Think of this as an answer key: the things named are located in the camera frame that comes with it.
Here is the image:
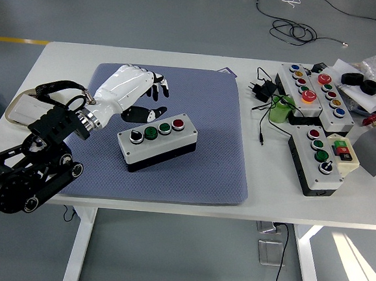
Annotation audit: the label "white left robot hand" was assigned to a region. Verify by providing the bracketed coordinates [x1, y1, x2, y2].
[80, 60, 172, 130]

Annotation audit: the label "grey four-button control box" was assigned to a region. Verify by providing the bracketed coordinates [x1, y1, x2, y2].
[113, 108, 200, 178]
[283, 123, 349, 199]

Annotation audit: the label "five-button box, orange-ringed stop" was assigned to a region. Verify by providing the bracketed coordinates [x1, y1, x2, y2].
[270, 62, 327, 127]

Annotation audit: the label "five-button box, red stop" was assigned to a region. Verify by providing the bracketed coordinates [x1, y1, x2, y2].
[302, 66, 359, 134]

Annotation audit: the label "white table leg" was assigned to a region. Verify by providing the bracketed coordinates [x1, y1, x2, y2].
[61, 204, 99, 281]
[289, 223, 329, 281]

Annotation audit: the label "purple card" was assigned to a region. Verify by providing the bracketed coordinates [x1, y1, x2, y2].
[216, 66, 239, 79]

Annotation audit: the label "grey-blue textured mat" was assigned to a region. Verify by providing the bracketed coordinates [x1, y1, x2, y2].
[60, 58, 258, 211]

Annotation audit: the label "small black device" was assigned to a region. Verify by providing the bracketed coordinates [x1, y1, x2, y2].
[310, 61, 328, 75]

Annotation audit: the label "grey under-table socket box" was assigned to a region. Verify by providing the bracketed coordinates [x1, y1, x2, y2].
[255, 219, 282, 235]

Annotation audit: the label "metal floor socket plate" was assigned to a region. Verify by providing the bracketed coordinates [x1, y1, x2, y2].
[256, 239, 288, 268]

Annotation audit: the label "blue-grey round plate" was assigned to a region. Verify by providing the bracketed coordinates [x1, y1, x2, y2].
[336, 85, 376, 116]

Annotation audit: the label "white foam sheet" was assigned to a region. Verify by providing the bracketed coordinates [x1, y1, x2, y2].
[327, 57, 376, 112]

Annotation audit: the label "grey block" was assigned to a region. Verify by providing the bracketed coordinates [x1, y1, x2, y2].
[349, 119, 376, 177]

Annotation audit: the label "white wall switch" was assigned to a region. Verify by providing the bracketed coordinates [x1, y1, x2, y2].
[8, 93, 55, 127]

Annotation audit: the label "short black cable loop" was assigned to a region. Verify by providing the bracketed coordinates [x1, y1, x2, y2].
[61, 204, 78, 223]

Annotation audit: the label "black power adapter with cord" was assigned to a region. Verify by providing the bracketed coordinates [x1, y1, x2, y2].
[243, 66, 300, 148]

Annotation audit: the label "white floor cable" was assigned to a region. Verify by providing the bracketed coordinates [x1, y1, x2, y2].
[276, 0, 304, 9]

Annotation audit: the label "black foam ring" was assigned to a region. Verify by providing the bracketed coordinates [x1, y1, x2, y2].
[340, 71, 365, 86]
[359, 79, 376, 96]

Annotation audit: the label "coiled black floor cable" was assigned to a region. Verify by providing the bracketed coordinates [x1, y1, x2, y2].
[253, 0, 352, 50]

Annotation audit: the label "black hanging power cable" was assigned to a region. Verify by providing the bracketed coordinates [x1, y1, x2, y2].
[268, 221, 292, 281]

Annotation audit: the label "cream switch, green red buttons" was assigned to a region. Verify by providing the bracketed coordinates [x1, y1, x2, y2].
[322, 132, 362, 180]

